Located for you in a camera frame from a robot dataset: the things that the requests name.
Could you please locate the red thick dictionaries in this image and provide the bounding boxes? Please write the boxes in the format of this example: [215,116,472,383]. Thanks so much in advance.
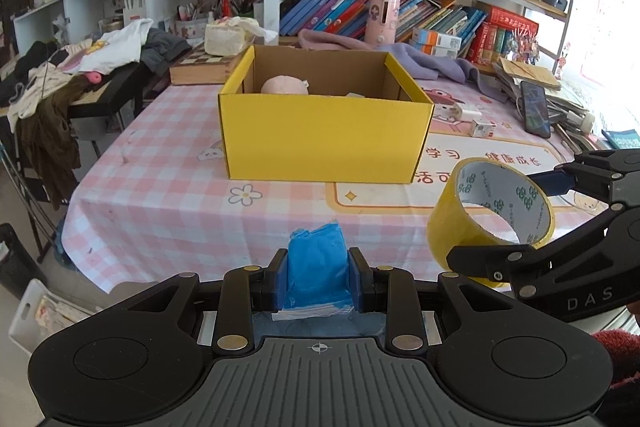
[467,6,540,64]

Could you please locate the white power adapter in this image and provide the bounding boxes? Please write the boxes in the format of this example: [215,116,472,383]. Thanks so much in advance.
[564,112,597,136]

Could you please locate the white plastic case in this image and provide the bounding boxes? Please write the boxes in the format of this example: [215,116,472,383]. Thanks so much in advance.
[7,278,102,356]

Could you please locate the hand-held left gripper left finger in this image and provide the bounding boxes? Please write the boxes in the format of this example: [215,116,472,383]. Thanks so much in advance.
[107,249,291,355]

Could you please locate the pink cylindrical bottle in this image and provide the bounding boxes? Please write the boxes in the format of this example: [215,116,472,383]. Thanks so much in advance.
[364,0,401,46]

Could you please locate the pink plush toy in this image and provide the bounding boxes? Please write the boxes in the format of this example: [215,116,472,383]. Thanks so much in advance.
[261,76,311,95]

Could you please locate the black garment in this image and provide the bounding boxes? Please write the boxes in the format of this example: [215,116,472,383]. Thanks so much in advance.
[0,41,57,108]

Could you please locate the white pink clothing pile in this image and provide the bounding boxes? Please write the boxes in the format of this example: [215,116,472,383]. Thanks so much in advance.
[7,41,97,118]

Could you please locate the black side table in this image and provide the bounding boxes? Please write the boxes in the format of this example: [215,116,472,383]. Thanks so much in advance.
[67,62,172,144]

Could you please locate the black bin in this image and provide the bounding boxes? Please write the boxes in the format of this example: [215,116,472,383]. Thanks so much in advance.
[0,223,49,301]

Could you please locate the yellow tape roll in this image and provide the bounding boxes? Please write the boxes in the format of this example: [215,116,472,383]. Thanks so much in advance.
[426,158,556,289]

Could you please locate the grey garment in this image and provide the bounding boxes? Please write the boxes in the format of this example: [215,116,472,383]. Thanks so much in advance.
[140,28,193,76]

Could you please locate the cluster of pens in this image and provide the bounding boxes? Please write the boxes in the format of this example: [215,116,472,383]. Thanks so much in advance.
[177,0,262,22]

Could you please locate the orange white carton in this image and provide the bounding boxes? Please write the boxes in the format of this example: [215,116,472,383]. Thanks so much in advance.
[411,28,463,58]

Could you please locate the blue plastic packet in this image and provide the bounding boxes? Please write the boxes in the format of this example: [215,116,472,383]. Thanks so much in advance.
[270,221,387,339]

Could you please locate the wooden chessboard box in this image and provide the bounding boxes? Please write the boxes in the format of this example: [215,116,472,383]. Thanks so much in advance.
[169,44,251,86]

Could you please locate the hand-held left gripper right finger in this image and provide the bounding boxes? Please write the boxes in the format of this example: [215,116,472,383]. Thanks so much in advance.
[347,247,526,353]

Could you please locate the pink and purple cloth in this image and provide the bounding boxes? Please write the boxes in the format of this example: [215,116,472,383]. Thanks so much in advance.
[298,29,508,104]

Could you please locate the brown garment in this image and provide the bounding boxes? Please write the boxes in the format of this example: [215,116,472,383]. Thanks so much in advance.
[20,79,102,208]

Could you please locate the white printed t-shirt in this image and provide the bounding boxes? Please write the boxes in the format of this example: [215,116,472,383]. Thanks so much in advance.
[80,18,154,75]

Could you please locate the tissue bag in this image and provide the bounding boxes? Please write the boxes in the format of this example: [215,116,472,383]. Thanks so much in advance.
[204,17,278,56]

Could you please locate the white charger plug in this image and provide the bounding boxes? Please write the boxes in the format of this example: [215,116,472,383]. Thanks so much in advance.
[445,103,482,124]

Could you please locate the pink checked tablecloth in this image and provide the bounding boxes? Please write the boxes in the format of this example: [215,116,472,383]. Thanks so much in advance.
[60,77,640,299]

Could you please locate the stack of papers and envelopes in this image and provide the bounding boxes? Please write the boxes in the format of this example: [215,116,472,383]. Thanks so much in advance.
[492,57,597,130]

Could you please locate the blue book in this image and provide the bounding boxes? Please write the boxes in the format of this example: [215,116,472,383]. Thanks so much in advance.
[602,129,640,154]

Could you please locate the row of blue and red books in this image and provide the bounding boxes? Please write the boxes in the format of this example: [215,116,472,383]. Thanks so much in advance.
[279,0,488,60]

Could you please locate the black smartphone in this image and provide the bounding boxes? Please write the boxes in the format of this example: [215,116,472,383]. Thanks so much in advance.
[520,80,552,139]

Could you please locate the yellow cardboard box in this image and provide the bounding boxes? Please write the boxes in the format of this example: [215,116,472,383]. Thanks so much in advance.
[217,45,435,184]

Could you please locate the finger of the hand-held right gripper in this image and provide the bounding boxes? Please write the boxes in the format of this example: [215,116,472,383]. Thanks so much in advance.
[525,147,640,208]
[446,206,640,301]

